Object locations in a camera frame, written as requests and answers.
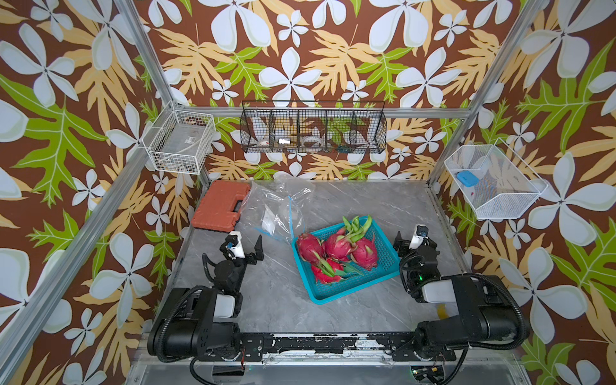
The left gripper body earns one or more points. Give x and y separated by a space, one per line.
247 260

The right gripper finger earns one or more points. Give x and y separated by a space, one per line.
399 244
428 242

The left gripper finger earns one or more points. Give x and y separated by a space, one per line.
258 254
229 244

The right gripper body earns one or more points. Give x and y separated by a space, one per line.
405 252

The zip-top bag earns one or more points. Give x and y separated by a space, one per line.
301 190
280 218

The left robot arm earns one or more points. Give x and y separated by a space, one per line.
194 323

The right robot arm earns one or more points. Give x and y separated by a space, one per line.
487 316

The teal plastic basket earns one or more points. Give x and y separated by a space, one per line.
387 268

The red plastic tool case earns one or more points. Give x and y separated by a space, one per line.
217 209

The blue object in basket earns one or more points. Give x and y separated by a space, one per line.
467 179

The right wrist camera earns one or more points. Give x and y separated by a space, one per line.
419 237

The white wire basket right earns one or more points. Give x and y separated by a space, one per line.
508 186

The white wire basket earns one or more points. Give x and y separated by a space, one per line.
178 140
508 186

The black mounting base rail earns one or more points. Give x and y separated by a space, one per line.
397 345

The white wire basket left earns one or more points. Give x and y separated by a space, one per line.
178 140

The black wire basket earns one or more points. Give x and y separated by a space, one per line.
313 126

